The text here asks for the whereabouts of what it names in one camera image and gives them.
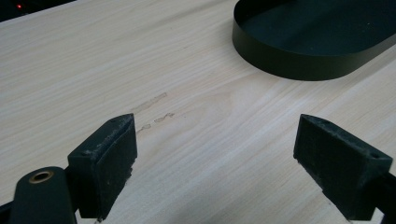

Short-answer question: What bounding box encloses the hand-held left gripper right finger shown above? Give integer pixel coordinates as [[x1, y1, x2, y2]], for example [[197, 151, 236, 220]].
[[292, 113, 394, 221]]

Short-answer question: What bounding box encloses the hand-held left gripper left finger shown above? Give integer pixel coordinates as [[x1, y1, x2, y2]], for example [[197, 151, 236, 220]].
[[67, 113, 138, 221]]

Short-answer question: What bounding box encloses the black oval metal tray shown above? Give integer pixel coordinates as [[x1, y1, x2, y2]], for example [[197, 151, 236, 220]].
[[232, 0, 396, 82]]

